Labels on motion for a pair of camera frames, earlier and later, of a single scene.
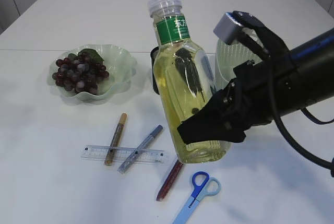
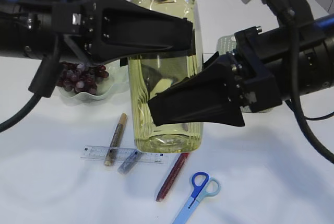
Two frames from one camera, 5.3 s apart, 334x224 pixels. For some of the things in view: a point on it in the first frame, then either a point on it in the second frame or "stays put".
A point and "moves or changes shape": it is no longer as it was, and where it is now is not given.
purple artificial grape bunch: x=81 y=73 stays put
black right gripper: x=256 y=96 -> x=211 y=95
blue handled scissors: x=203 y=186 stays put
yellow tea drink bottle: x=183 y=80 moves or changes shape
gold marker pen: x=115 y=139 stays put
